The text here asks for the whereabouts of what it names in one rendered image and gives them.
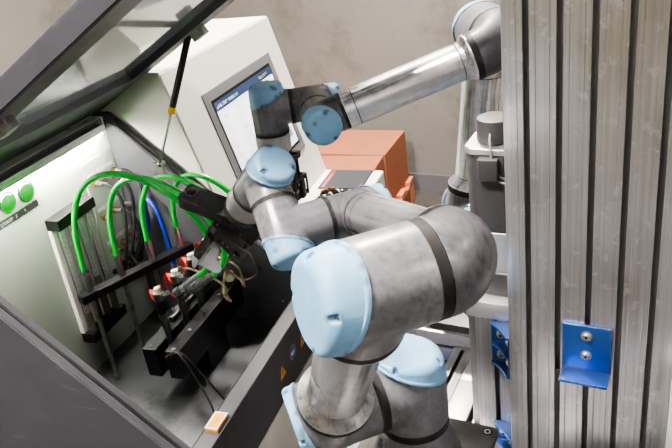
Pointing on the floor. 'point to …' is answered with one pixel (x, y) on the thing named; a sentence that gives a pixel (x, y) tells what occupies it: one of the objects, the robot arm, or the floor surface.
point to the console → (181, 128)
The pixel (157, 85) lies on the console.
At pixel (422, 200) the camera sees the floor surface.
